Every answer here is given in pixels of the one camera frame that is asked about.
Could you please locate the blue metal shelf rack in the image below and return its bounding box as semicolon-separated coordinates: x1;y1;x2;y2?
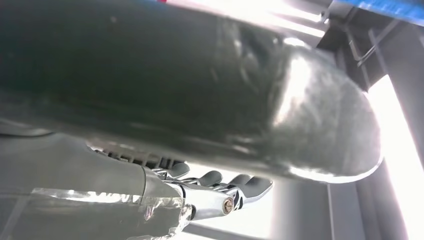
334;0;424;27

